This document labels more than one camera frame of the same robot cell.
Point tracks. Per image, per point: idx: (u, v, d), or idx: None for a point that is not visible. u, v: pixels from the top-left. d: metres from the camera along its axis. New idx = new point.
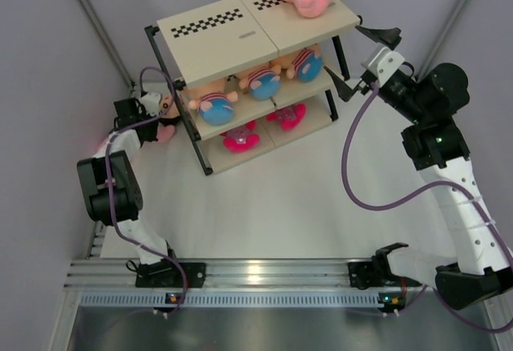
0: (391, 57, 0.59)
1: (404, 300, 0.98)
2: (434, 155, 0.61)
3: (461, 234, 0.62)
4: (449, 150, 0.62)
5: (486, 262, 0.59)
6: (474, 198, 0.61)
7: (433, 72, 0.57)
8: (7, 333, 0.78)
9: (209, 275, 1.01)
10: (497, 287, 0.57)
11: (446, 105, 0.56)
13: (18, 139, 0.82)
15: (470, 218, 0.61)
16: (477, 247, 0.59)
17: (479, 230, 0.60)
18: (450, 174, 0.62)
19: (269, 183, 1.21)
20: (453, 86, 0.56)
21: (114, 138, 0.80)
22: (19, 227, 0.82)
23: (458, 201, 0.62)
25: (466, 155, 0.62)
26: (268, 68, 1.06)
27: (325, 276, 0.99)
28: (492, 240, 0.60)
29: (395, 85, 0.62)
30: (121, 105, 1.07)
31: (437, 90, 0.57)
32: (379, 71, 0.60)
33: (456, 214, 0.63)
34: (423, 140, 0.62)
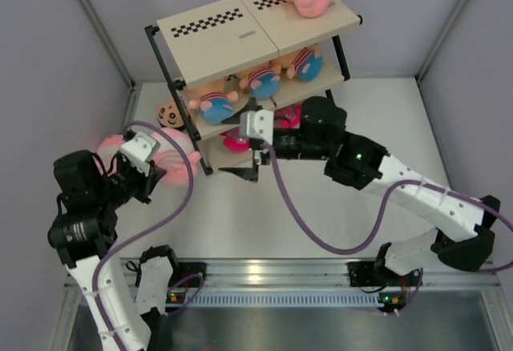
0: (261, 115, 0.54)
1: (404, 300, 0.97)
2: (366, 171, 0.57)
3: (433, 215, 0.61)
4: (371, 158, 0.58)
5: (470, 222, 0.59)
6: (422, 182, 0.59)
7: (302, 115, 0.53)
8: (8, 332, 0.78)
9: (209, 275, 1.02)
10: (490, 234, 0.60)
11: (335, 130, 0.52)
13: (18, 139, 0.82)
15: (433, 198, 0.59)
16: (456, 217, 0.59)
17: (445, 203, 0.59)
18: (389, 178, 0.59)
19: (269, 183, 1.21)
20: (326, 112, 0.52)
21: (98, 300, 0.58)
22: (19, 226, 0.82)
23: (413, 193, 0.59)
25: (387, 152, 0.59)
26: (267, 68, 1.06)
27: (325, 276, 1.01)
28: (458, 202, 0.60)
29: (284, 141, 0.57)
30: (64, 171, 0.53)
31: (318, 126, 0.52)
32: (260, 133, 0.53)
33: (418, 203, 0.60)
34: (347, 167, 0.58)
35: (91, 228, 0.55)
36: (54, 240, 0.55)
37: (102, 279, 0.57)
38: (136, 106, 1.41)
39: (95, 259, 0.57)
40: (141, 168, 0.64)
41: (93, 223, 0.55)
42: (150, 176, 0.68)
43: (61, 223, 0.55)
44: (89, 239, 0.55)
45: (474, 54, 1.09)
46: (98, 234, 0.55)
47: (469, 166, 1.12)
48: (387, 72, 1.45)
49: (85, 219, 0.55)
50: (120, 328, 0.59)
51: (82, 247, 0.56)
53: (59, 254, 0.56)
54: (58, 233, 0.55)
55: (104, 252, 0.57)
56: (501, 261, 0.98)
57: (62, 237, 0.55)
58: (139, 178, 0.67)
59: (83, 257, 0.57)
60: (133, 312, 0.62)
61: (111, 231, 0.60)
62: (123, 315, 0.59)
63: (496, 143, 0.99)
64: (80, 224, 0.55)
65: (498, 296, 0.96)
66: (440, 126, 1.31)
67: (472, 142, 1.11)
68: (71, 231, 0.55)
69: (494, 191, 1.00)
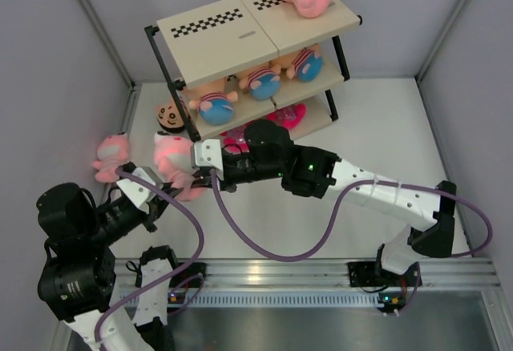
0: (207, 145, 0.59)
1: (404, 300, 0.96)
2: (321, 180, 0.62)
3: (395, 209, 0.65)
4: (324, 167, 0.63)
5: (429, 210, 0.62)
6: (374, 180, 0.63)
7: (246, 140, 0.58)
8: (8, 332, 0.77)
9: (209, 275, 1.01)
10: (449, 218, 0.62)
11: (277, 147, 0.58)
13: (18, 139, 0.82)
15: (387, 194, 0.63)
16: (412, 207, 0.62)
17: (401, 196, 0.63)
18: (342, 182, 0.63)
19: (269, 183, 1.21)
20: (265, 133, 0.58)
21: (103, 346, 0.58)
22: (19, 225, 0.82)
23: (369, 192, 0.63)
25: (337, 159, 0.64)
26: (267, 68, 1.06)
27: (325, 276, 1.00)
28: (414, 193, 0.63)
29: (240, 166, 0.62)
30: (50, 218, 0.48)
31: (262, 147, 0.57)
32: (208, 160, 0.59)
33: (374, 201, 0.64)
34: (301, 181, 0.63)
35: (86, 281, 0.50)
36: (44, 293, 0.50)
37: (106, 328, 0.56)
38: (136, 106, 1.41)
39: (97, 313, 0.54)
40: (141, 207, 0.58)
41: (88, 275, 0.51)
42: (153, 211, 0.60)
43: (53, 274, 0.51)
44: (83, 292, 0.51)
45: (474, 54, 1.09)
46: (94, 287, 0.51)
47: (469, 166, 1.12)
48: (387, 73, 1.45)
49: (79, 273, 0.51)
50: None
51: (78, 302, 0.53)
53: (54, 308, 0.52)
54: (48, 287, 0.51)
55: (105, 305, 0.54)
56: (500, 261, 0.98)
57: (54, 292, 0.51)
58: (142, 212, 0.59)
59: (81, 312, 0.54)
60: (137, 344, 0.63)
61: (110, 279, 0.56)
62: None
63: (496, 143, 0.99)
64: (74, 279, 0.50)
65: (498, 296, 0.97)
66: (440, 126, 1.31)
67: (471, 142, 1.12)
68: (65, 286, 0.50)
69: (494, 190, 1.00)
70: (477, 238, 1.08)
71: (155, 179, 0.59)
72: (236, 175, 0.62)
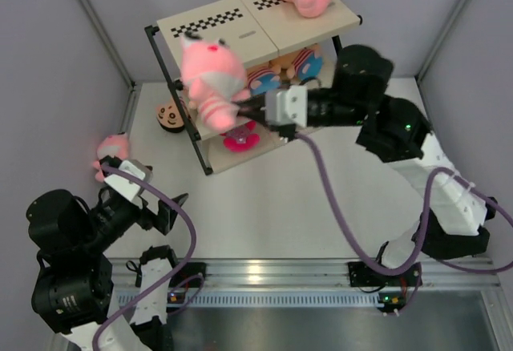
0: (294, 94, 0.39)
1: (404, 300, 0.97)
2: (413, 146, 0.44)
3: (446, 208, 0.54)
4: (418, 130, 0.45)
5: (477, 222, 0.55)
6: (455, 174, 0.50)
7: (340, 66, 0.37)
8: (7, 333, 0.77)
9: (209, 275, 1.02)
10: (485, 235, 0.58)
11: (385, 84, 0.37)
13: (17, 138, 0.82)
15: (458, 191, 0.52)
16: (467, 213, 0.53)
17: (465, 199, 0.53)
18: (429, 161, 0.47)
19: (269, 183, 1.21)
20: (371, 61, 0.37)
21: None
22: (19, 225, 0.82)
23: (442, 183, 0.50)
25: (429, 129, 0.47)
26: (268, 68, 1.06)
27: (325, 276, 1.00)
28: (472, 200, 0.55)
29: (313, 110, 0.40)
30: (42, 232, 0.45)
31: (364, 78, 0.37)
32: (293, 119, 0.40)
33: (438, 192, 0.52)
34: (388, 137, 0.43)
35: (82, 295, 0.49)
36: (38, 306, 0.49)
37: (103, 338, 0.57)
38: (136, 106, 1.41)
39: (94, 325, 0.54)
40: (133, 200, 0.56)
41: (83, 288, 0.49)
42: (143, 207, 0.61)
43: (47, 287, 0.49)
44: (78, 305, 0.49)
45: (474, 54, 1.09)
46: (90, 300, 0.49)
47: (469, 166, 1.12)
48: None
49: (74, 287, 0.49)
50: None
51: (74, 314, 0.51)
53: (49, 320, 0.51)
54: (42, 300, 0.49)
55: (103, 317, 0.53)
56: (501, 262, 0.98)
57: (48, 304, 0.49)
58: (134, 208, 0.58)
59: (78, 323, 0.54)
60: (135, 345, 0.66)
61: (107, 289, 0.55)
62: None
63: (496, 143, 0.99)
64: (69, 293, 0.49)
65: (498, 296, 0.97)
66: (440, 126, 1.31)
67: (471, 142, 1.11)
68: (60, 300, 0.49)
69: (494, 190, 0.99)
70: None
71: (144, 171, 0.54)
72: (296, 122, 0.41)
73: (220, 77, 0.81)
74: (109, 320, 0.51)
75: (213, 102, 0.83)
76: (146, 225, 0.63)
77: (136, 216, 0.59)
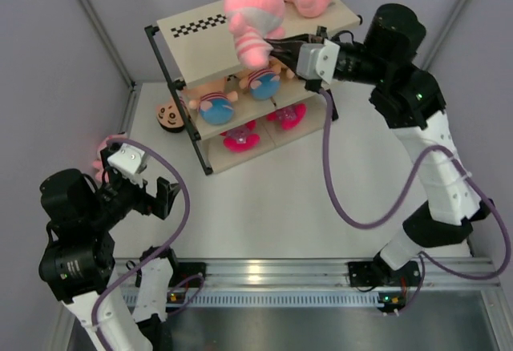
0: (326, 54, 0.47)
1: (404, 300, 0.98)
2: (418, 115, 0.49)
3: (436, 191, 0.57)
4: (427, 104, 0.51)
5: (463, 213, 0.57)
6: (453, 157, 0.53)
7: (376, 17, 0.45)
8: (6, 333, 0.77)
9: (209, 275, 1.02)
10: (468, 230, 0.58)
11: (406, 44, 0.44)
13: (16, 137, 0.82)
15: (450, 175, 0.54)
16: (454, 200, 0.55)
17: (457, 185, 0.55)
18: (430, 135, 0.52)
19: (270, 183, 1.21)
20: (404, 22, 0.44)
21: (98, 331, 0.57)
22: (19, 225, 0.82)
23: (438, 161, 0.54)
25: (443, 108, 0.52)
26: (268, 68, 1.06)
27: (325, 276, 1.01)
28: (466, 191, 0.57)
29: (341, 63, 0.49)
30: (52, 202, 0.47)
31: (389, 32, 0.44)
32: (321, 74, 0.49)
33: (433, 171, 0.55)
34: (398, 98, 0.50)
35: (86, 263, 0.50)
36: (44, 273, 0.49)
37: (103, 312, 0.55)
38: (136, 106, 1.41)
39: (94, 295, 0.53)
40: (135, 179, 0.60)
41: (88, 256, 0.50)
42: (143, 191, 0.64)
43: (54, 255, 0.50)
44: (82, 272, 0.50)
45: (474, 54, 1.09)
46: (94, 268, 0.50)
47: (469, 166, 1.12)
48: None
49: (80, 253, 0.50)
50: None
51: (78, 282, 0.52)
53: (54, 288, 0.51)
54: (49, 267, 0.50)
55: (103, 286, 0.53)
56: (501, 262, 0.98)
57: (54, 271, 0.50)
58: (135, 192, 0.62)
59: (80, 292, 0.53)
60: (132, 329, 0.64)
61: (109, 262, 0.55)
62: (123, 341, 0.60)
63: (496, 143, 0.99)
64: (74, 259, 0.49)
65: (497, 295, 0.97)
66: None
67: (471, 142, 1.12)
68: (66, 265, 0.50)
69: (494, 190, 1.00)
70: (478, 238, 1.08)
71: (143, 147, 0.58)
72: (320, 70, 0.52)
73: (260, 13, 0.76)
74: (109, 289, 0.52)
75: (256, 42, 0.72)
76: (146, 210, 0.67)
77: (137, 200, 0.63)
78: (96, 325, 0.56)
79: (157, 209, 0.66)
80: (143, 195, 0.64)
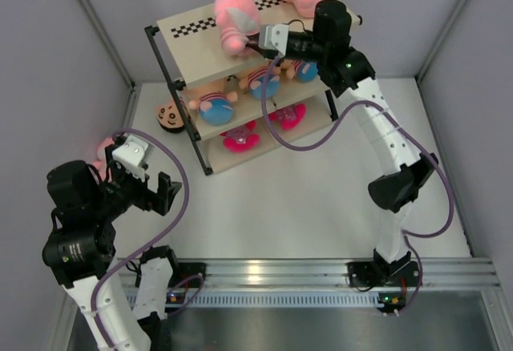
0: (278, 30, 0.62)
1: (404, 300, 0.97)
2: (347, 78, 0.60)
3: (378, 144, 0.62)
4: (359, 73, 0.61)
5: (401, 160, 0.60)
6: (383, 109, 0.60)
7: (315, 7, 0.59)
8: (7, 332, 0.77)
9: (209, 275, 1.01)
10: (411, 179, 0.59)
11: (335, 26, 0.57)
13: (17, 138, 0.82)
15: (384, 127, 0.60)
16: (392, 150, 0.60)
17: (392, 135, 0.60)
18: (361, 93, 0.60)
19: (270, 183, 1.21)
20: (334, 10, 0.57)
21: (98, 318, 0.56)
22: (20, 225, 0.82)
23: (372, 115, 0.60)
25: (373, 74, 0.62)
26: (267, 68, 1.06)
27: (325, 276, 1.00)
28: (403, 142, 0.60)
29: (296, 45, 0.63)
30: (58, 187, 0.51)
31: (323, 18, 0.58)
32: (275, 46, 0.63)
33: (370, 126, 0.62)
34: (336, 69, 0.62)
35: (87, 247, 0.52)
36: (47, 256, 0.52)
37: (102, 297, 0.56)
38: (136, 106, 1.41)
39: (94, 280, 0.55)
40: (137, 172, 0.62)
41: (90, 240, 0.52)
42: (146, 186, 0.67)
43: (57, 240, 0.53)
44: (83, 256, 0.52)
45: (473, 54, 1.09)
46: (94, 253, 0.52)
47: (469, 166, 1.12)
48: (386, 73, 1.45)
49: (82, 238, 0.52)
50: (120, 344, 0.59)
51: (78, 267, 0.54)
53: (55, 272, 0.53)
54: (52, 251, 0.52)
55: (103, 272, 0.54)
56: (500, 262, 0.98)
57: (57, 255, 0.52)
58: (136, 186, 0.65)
59: (80, 277, 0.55)
60: (133, 324, 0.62)
61: (109, 248, 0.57)
62: (122, 332, 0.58)
63: (494, 143, 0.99)
64: (76, 242, 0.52)
65: (497, 295, 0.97)
66: (439, 126, 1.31)
67: (470, 142, 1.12)
68: (67, 248, 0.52)
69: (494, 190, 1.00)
70: (477, 238, 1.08)
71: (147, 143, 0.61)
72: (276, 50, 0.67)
73: (241, 13, 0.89)
74: (107, 274, 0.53)
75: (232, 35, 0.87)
76: (147, 205, 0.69)
77: (139, 195, 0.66)
78: (95, 312, 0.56)
79: (157, 205, 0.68)
80: (144, 191, 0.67)
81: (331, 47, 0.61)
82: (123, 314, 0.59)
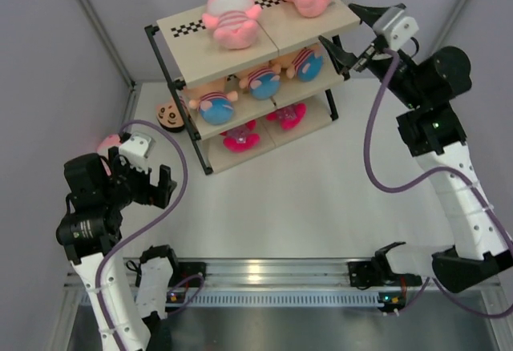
0: (408, 23, 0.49)
1: (404, 300, 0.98)
2: (432, 141, 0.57)
3: (459, 221, 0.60)
4: (444, 134, 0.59)
5: (486, 248, 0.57)
6: (472, 184, 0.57)
7: (435, 58, 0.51)
8: (7, 333, 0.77)
9: (209, 275, 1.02)
10: (495, 271, 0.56)
11: (449, 94, 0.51)
13: (17, 137, 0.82)
15: (470, 204, 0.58)
16: (475, 231, 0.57)
17: (478, 216, 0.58)
18: (446, 159, 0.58)
19: (269, 183, 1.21)
20: (455, 73, 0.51)
21: (100, 296, 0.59)
22: (21, 225, 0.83)
23: (456, 187, 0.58)
25: (463, 140, 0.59)
26: (267, 68, 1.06)
27: (325, 276, 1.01)
28: (490, 226, 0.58)
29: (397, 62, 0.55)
30: (72, 173, 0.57)
31: (438, 78, 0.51)
32: (393, 38, 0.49)
33: (454, 200, 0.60)
34: (420, 127, 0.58)
35: (96, 225, 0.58)
36: (61, 236, 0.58)
37: (105, 276, 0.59)
38: (136, 105, 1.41)
39: (100, 256, 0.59)
40: (141, 164, 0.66)
41: (99, 221, 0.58)
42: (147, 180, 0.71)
43: (69, 221, 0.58)
44: (93, 233, 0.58)
45: (474, 54, 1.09)
46: (103, 231, 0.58)
47: None
48: None
49: (92, 218, 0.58)
50: (120, 327, 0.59)
51: (86, 244, 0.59)
53: (66, 250, 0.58)
54: (65, 231, 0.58)
55: (108, 249, 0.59)
56: None
57: (69, 234, 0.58)
58: (139, 182, 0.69)
59: (87, 253, 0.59)
60: (134, 312, 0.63)
61: (117, 230, 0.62)
62: (123, 312, 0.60)
63: (495, 143, 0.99)
64: (87, 220, 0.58)
65: (498, 296, 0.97)
66: None
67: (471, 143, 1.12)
68: (78, 227, 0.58)
69: (494, 191, 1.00)
70: None
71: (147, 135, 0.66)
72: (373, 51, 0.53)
73: (220, 2, 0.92)
74: (114, 251, 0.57)
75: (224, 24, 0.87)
76: (148, 199, 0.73)
77: (142, 187, 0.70)
78: (98, 288, 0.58)
79: (158, 199, 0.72)
80: (146, 186, 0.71)
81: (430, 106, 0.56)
82: (125, 296, 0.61)
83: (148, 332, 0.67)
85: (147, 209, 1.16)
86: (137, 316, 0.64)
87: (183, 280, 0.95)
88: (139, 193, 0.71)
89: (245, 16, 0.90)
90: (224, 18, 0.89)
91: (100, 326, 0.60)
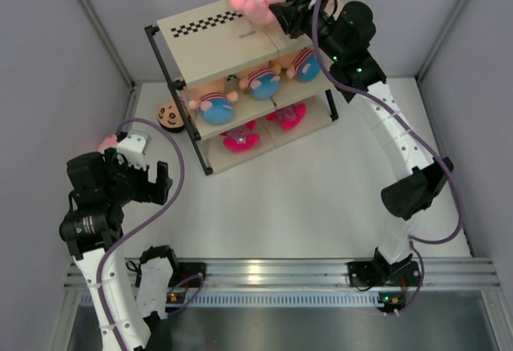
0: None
1: (404, 300, 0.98)
2: (357, 82, 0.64)
3: (389, 148, 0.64)
4: (369, 76, 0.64)
5: (414, 163, 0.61)
6: (394, 112, 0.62)
7: (342, 11, 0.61)
8: (8, 333, 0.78)
9: (209, 275, 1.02)
10: (425, 182, 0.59)
11: (358, 37, 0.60)
13: (18, 138, 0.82)
15: (395, 130, 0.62)
16: (404, 152, 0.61)
17: (404, 139, 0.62)
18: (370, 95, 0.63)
19: (268, 183, 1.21)
20: (361, 18, 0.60)
21: (101, 292, 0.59)
22: (21, 226, 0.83)
23: (382, 118, 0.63)
25: (384, 79, 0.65)
26: (267, 67, 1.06)
27: (325, 276, 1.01)
28: (414, 145, 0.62)
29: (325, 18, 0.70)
30: (74, 170, 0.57)
31: (348, 26, 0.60)
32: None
33: (382, 131, 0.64)
34: (346, 74, 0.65)
35: (98, 222, 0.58)
36: (64, 232, 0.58)
37: (106, 272, 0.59)
38: (135, 105, 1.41)
39: (101, 252, 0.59)
40: (140, 160, 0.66)
41: (102, 217, 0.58)
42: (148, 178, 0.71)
43: (71, 218, 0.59)
44: (95, 229, 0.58)
45: (473, 55, 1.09)
46: (106, 228, 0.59)
47: (469, 166, 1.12)
48: (386, 72, 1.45)
49: (95, 215, 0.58)
50: (120, 323, 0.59)
51: (89, 240, 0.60)
53: (68, 245, 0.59)
54: (67, 227, 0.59)
55: (110, 244, 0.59)
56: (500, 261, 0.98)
57: (72, 231, 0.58)
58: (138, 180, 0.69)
59: (89, 248, 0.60)
60: (135, 308, 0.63)
61: (119, 226, 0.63)
62: (123, 308, 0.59)
63: (495, 143, 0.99)
64: (90, 218, 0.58)
65: (498, 295, 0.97)
66: (439, 125, 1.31)
67: (470, 142, 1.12)
68: (82, 223, 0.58)
69: (493, 191, 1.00)
70: (478, 238, 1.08)
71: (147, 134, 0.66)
72: (307, 3, 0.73)
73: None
74: (116, 244, 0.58)
75: None
76: (147, 197, 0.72)
77: (140, 186, 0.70)
78: (99, 284, 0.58)
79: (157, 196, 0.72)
80: (146, 184, 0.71)
81: (349, 52, 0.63)
82: (125, 290, 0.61)
83: (149, 329, 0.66)
85: (147, 209, 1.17)
86: (138, 312, 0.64)
87: (182, 280, 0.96)
88: (139, 191, 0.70)
89: None
90: None
91: (101, 321, 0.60)
